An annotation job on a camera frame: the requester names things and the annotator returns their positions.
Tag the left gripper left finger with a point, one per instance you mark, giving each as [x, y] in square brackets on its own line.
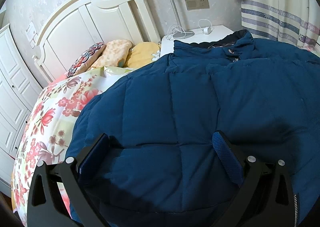
[45, 203]

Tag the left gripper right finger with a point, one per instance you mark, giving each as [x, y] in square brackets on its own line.
[265, 196]

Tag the navy blue puffer jacket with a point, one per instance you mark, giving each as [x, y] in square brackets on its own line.
[158, 166]

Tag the floral bed quilt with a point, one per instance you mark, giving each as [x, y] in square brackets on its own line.
[48, 133]

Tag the white wardrobe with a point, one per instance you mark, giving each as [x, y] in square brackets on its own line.
[19, 93]

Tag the red blue patterned cushion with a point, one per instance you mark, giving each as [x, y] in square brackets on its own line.
[86, 60]

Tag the peach patterned pillow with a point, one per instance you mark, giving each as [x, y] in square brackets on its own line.
[114, 54]

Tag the yellow pillow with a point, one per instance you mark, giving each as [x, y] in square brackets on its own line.
[143, 54]

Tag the white bedside table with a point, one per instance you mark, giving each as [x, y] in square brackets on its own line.
[217, 33]

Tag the white wooden headboard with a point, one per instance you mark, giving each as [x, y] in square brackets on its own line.
[78, 24]

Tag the silver desk lamp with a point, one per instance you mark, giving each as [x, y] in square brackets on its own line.
[176, 14]

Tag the striped nautical curtain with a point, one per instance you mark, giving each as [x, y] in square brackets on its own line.
[291, 21]

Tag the white wall outlet panel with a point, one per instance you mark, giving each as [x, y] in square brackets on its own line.
[31, 34]

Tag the white charger with cable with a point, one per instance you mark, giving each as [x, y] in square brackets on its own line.
[206, 30]

